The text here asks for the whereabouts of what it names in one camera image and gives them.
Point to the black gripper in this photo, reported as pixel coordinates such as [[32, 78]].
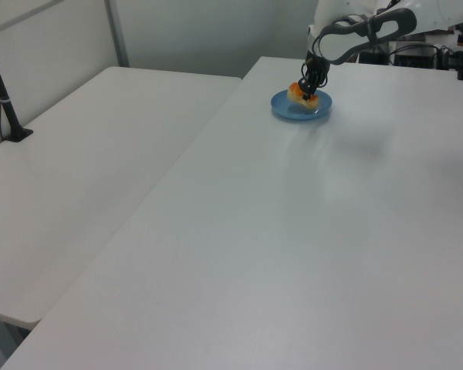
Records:
[[315, 68]]

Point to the white side table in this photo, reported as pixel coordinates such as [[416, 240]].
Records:
[[81, 162]]

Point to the small black equipment box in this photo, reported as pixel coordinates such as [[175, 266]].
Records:
[[372, 56]]

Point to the blue round plate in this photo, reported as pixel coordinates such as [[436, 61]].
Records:
[[289, 109]]

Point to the toy bread with orange topping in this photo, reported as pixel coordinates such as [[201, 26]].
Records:
[[298, 95]]

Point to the black pole with base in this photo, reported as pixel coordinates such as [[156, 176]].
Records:
[[2, 96]]

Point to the grey partition corner post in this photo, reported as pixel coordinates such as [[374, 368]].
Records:
[[117, 34]]

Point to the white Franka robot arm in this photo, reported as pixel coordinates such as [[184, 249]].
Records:
[[355, 31]]

